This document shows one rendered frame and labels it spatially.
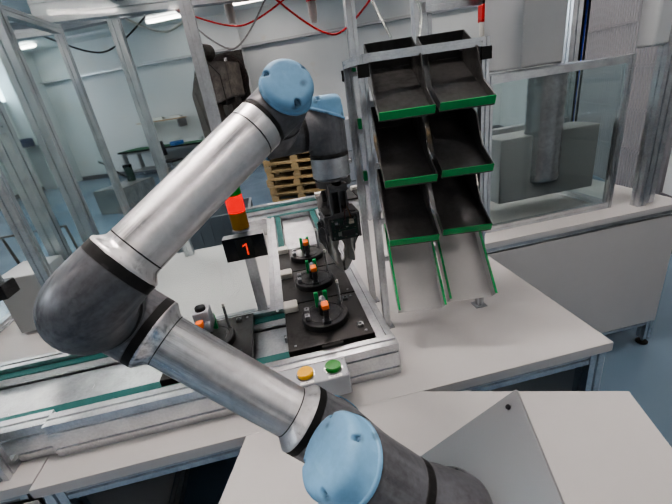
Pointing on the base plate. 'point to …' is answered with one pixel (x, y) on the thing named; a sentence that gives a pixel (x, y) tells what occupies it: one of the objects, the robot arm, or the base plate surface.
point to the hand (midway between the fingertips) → (343, 263)
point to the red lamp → (235, 204)
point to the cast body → (204, 316)
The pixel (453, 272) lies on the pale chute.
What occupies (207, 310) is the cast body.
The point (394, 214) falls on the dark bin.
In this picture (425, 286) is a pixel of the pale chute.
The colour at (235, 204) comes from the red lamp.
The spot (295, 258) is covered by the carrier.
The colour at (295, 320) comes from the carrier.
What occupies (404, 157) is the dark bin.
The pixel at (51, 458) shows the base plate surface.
